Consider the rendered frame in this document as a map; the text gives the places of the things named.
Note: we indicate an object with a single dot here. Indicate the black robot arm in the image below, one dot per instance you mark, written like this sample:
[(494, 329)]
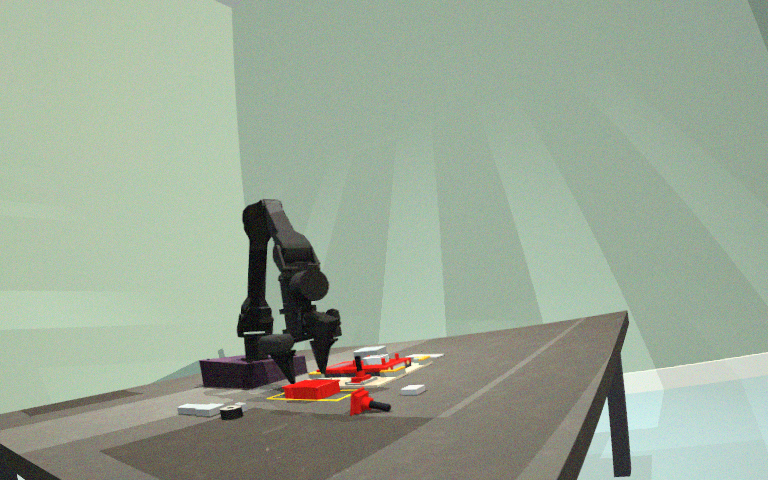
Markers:
[(301, 278)]

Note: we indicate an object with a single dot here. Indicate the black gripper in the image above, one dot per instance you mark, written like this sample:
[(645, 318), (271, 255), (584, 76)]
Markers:
[(279, 346)]

